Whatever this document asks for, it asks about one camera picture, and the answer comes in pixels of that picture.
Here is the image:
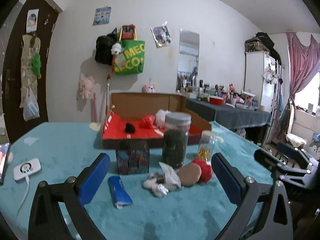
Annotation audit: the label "red plush ball with tag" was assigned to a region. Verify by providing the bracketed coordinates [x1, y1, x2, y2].
[192, 158, 213, 183]

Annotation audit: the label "tan round powder puff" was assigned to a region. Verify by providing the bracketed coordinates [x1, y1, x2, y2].
[177, 163, 202, 186]

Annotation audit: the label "blue cloth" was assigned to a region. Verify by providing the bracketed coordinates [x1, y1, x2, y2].
[108, 176, 133, 209]

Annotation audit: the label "white tissue cloth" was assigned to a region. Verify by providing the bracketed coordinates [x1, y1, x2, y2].
[159, 162, 182, 189]

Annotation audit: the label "white fluffy bunny hair clip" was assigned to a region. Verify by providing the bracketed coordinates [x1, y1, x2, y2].
[143, 172, 177, 198]

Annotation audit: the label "white mesh bath pouf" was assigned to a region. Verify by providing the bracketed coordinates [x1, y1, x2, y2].
[155, 109, 171, 128]

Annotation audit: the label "red mesh bath pouf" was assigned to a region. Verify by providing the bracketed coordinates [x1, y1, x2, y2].
[139, 115, 156, 129]

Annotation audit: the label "black fluffy scrunchie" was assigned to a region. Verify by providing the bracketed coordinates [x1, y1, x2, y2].
[125, 122, 136, 134]

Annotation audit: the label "side table grey cloth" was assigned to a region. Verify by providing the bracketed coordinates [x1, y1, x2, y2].
[185, 99, 271, 129]

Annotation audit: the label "white power bank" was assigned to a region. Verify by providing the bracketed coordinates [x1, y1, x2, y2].
[13, 158, 41, 181]

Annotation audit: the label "small jar gold capsules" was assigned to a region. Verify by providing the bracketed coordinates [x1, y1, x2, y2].
[196, 130, 216, 162]

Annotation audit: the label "red bowl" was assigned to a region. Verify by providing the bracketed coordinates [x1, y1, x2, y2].
[209, 96, 224, 106]

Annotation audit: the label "smartphone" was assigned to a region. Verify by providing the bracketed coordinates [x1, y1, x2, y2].
[0, 142, 11, 185]

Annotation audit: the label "large jar dark tea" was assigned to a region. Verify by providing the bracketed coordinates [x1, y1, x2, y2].
[162, 112, 191, 169]

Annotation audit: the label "white refrigerator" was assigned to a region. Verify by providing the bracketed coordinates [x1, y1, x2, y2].
[244, 51, 277, 113]

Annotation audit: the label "pink curtain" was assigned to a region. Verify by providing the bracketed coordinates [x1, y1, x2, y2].
[286, 32, 319, 99]

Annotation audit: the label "dark brown door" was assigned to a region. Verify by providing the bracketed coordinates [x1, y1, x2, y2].
[2, 0, 59, 143]

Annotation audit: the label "basket on refrigerator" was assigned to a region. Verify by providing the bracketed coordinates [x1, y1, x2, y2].
[245, 37, 270, 54]

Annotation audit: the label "white plastic bag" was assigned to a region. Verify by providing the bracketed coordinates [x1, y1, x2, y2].
[23, 87, 40, 121]

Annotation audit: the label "cardboard box red interior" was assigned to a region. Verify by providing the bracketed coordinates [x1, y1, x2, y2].
[100, 93, 211, 150]

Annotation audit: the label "pink cat plush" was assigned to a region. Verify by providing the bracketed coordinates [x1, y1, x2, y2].
[142, 83, 156, 93]

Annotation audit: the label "green plush dinosaur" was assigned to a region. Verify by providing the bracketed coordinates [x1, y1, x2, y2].
[31, 54, 41, 79]

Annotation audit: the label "green tote bag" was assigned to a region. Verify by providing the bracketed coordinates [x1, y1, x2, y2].
[112, 29, 145, 76]

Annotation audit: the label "beige hanging door organizer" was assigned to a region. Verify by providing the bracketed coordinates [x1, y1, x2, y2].
[20, 34, 41, 108]

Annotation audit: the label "red framed picture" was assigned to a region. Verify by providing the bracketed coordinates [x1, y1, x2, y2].
[121, 24, 136, 40]

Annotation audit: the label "photo card on door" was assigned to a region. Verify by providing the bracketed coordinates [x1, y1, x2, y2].
[26, 9, 39, 33]

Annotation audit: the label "white charging cable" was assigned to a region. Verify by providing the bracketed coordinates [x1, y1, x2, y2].
[16, 175, 30, 218]

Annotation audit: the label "wall mirror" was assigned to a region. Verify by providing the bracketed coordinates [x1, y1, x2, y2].
[176, 29, 200, 93]

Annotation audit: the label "pink plush on wall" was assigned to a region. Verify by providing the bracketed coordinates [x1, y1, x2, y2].
[79, 73, 94, 99]

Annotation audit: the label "photo collage on wall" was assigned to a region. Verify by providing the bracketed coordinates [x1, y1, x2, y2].
[151, 25, 171, 48]

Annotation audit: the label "black bag on wall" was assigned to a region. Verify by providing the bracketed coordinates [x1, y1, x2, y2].
[95, 28, 117, 66]

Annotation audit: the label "small white plush keychain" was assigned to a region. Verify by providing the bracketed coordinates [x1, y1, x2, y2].
[111, 42, 123, 55]

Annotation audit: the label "blue poster on wall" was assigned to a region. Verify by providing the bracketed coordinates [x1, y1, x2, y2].
[93, 7, 112, 25]

